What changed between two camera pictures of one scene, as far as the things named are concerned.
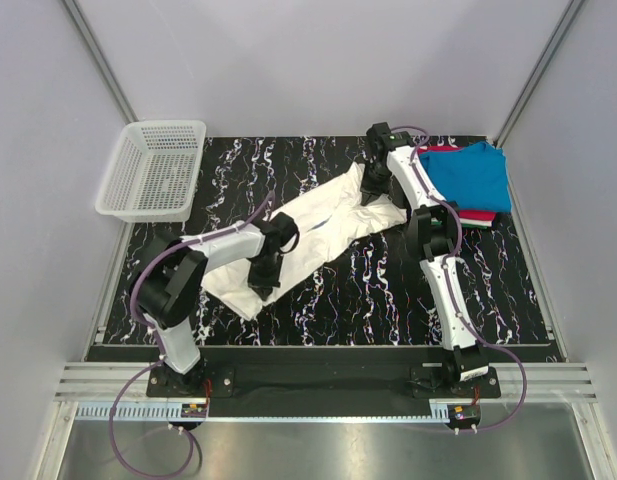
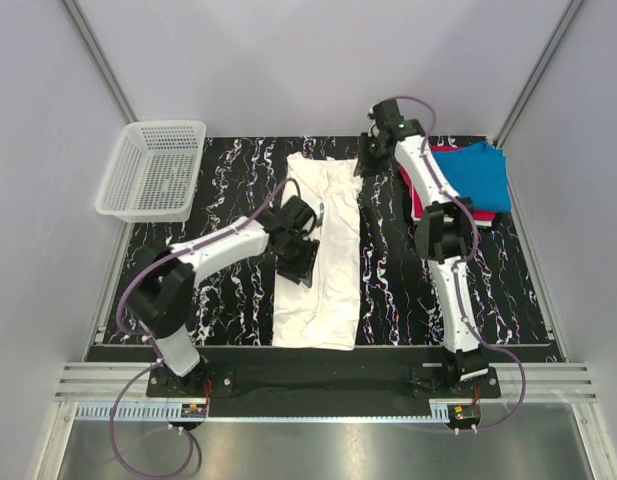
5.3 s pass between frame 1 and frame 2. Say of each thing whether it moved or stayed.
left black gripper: moved
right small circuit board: stayed
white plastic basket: stayed
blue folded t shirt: stayed
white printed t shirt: moved
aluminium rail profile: stayed
